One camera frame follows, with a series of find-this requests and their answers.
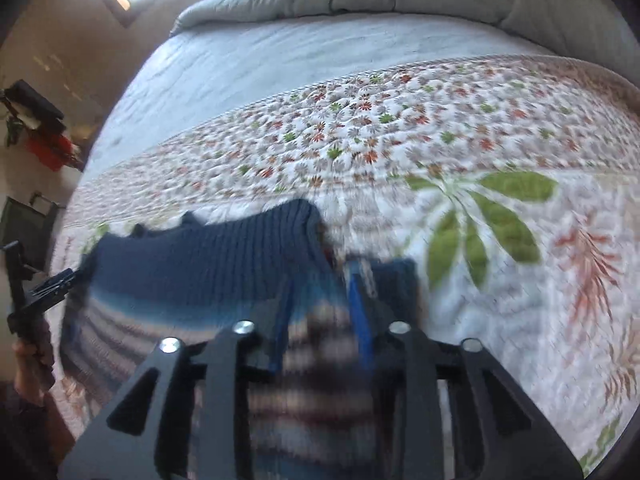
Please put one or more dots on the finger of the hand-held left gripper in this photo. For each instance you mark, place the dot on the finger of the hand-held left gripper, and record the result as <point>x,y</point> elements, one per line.
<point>55,284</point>

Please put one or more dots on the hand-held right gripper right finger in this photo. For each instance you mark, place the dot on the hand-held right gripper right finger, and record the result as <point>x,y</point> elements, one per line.
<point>361,310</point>

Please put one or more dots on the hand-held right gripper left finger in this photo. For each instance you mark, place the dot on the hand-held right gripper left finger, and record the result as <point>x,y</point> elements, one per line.
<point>282,325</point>

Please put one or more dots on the blue striped knit sweater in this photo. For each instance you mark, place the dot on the blue striped knit sweater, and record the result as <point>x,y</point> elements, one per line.
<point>200,270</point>

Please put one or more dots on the person's left forearm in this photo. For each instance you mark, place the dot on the person's left forearm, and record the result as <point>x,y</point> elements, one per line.
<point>20,435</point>

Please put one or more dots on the person's left hand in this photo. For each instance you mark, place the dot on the person's left hand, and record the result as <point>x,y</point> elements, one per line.
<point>27,370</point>

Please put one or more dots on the black chair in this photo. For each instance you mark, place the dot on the black chair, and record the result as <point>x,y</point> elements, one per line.
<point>25,225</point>

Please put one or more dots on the red garment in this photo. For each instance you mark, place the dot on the red garment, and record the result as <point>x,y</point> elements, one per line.
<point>45,152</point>

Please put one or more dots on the coat rack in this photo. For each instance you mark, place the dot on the coat rack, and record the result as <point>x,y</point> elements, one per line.
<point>15,130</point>

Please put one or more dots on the black jacket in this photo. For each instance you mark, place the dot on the black jacket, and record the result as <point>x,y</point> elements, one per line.
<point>35,100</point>

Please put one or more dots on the floral quilted bedspread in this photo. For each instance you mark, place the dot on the floral quilted bedspread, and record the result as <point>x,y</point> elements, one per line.
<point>450,125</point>

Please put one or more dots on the pale blue bed sheet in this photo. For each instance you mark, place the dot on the pale blue bed sheet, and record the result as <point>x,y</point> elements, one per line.
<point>250,70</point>

